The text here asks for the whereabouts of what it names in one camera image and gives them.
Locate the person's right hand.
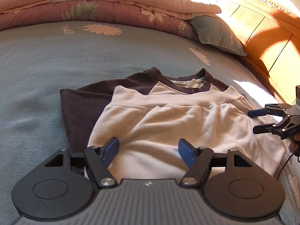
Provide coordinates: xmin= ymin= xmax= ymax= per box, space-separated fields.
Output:
xmin=288 ymin=133 xmax=300 ymax=153

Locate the blue floral bed sheet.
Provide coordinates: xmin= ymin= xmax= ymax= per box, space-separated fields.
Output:
xmin=1 ymin=21 xmax=299 ymax=224

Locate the pink floral folded quilt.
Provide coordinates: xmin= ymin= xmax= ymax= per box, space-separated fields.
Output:
xmin=1 ymin=0 xmax=221 ymax=41

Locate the blue-green flower pillow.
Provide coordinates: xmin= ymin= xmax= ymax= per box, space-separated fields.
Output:
xmin=189 ymin=16 xmax=247 ymax=56

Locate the black and cream raglan sweatshirt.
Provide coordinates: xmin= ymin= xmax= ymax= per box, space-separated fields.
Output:
xmin=60 ymin=67 xmax=286 ymax=180

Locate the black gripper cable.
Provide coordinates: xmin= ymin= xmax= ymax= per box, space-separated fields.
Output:
xmin=275 ymin=150 xmax=297 ymax=181

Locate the wooden headboard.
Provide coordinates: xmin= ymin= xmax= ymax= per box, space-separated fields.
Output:
xmin=215 ymin=0 xmax=299 ymax=104

